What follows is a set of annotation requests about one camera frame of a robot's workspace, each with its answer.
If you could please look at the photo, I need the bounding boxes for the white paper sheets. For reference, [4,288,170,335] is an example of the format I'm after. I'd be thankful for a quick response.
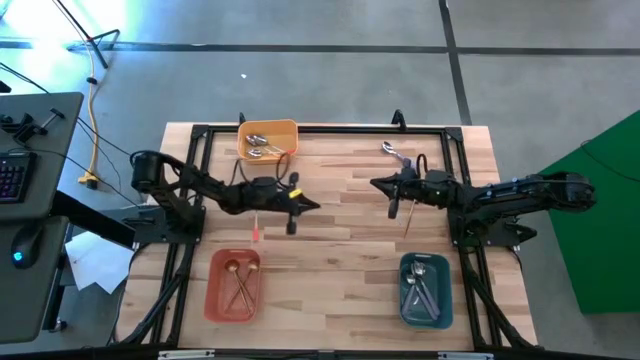
[64,230,135,295]

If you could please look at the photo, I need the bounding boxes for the black diagonal support beam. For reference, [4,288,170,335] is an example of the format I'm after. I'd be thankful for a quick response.
[49,189,139,247]

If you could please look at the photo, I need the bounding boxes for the gold spoon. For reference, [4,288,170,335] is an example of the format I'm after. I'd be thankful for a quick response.
[225,259,261,314]
[224,259,255,317]
[403,198,417,240]

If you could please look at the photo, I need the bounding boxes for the black keyboard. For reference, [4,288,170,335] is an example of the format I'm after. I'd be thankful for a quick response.
[0,150,39,205]

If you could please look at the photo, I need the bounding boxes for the green board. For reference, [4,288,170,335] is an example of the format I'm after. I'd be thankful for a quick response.
[542,108,640,316]

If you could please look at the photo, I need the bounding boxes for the silver metal bracket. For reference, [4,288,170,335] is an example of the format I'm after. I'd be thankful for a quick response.
[157,349,217,360]
[437,351,495,360]

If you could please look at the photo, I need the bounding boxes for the black floor cable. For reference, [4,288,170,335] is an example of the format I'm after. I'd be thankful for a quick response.
[0,62,52,96]

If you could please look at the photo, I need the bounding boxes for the black desk clamp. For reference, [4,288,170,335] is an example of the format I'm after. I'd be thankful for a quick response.
[0,107,66,146]

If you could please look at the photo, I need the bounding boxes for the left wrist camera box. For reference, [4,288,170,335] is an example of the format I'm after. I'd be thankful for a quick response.
[249,176,279,195]

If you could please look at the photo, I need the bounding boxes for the orange plastic bin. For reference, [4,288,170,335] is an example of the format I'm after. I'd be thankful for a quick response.
[203,247,265,324]

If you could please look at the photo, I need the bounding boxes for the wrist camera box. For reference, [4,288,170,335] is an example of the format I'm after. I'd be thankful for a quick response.
[249,176,279,195]
[424,168,454,189]

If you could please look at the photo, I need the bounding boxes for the black computer mouse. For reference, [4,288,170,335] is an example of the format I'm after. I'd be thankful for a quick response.
[9,222,44,271]

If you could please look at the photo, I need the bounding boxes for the yellow extension cable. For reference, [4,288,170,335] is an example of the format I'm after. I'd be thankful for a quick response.
[77,42,101,190]

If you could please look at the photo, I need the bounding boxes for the dark grey desk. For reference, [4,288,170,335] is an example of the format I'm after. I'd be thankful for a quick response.
[0,214,70,346]
[0,91,85,222]

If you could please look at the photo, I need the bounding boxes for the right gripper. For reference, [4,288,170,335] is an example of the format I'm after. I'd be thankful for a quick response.
[370,167,454,221]

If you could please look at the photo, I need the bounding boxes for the black tripod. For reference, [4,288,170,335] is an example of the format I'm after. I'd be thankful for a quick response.
[52,0,122,70]

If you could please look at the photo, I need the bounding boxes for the silver spoon purple handle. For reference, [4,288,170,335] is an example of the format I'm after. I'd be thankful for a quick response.
[411,260,443,321]
[405,272,435,321]
[381,140,414,169]
[402,279,419,317]

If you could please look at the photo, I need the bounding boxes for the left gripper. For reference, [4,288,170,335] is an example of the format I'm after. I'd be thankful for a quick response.
[248,171,321,237]

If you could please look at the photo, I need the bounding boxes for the black table frame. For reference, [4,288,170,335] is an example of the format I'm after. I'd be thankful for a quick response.
[115,123,539,351]

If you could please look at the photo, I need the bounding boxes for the teal plastic bin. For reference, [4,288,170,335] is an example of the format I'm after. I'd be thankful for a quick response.
[398,251,455,331]

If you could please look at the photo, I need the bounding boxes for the yellow plastic bin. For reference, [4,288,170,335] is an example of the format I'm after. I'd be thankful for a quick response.
[236,118,300,165]

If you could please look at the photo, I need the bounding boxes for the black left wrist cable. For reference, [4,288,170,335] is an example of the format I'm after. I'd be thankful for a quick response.
[229,151,294,190]

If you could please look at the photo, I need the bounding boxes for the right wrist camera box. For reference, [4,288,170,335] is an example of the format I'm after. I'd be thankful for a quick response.
[424,168,454,189]

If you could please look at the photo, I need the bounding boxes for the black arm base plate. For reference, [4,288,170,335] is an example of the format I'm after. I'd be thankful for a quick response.
[117,203,207,247]
[448,209,540,250]

